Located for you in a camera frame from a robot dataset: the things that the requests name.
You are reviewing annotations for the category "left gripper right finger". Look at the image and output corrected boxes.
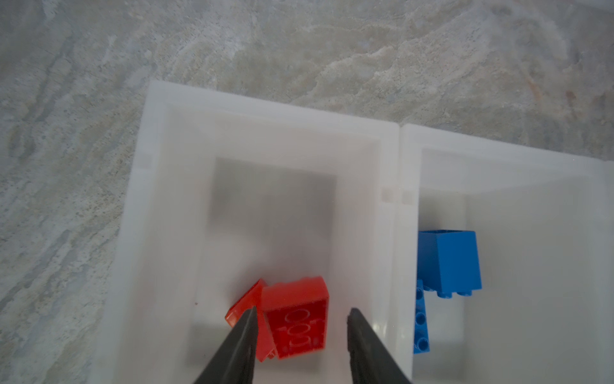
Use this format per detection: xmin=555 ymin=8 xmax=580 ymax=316
xmin=347 ymin=308 xmax=412 ymax=384

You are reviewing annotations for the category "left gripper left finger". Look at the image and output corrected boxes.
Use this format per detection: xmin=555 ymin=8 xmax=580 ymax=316
xmin=193 ymin=307 xmax=258 ymax=384

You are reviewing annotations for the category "blue lego brick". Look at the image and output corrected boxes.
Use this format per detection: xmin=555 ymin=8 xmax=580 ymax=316
xmin=413 ymin=279 xmax=430 ymax=355
xmin=417 ymin=230 xmax=482 ymax=299

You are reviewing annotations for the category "small red lego brick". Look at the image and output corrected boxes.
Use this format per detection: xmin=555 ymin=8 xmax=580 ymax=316
xmin=224 ymin=278 xmax=279 ymax=363

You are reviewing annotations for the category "long red lego brick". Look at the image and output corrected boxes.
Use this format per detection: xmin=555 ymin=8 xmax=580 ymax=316
xmin=262 ymin=276 xmax=329 ymax=359

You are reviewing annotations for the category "white bin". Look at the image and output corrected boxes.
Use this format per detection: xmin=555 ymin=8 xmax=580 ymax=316
xmin=89 ymin=81 xmax=400 ymax=383
xmin=394 ymin=124 xmax=613 ymax=383

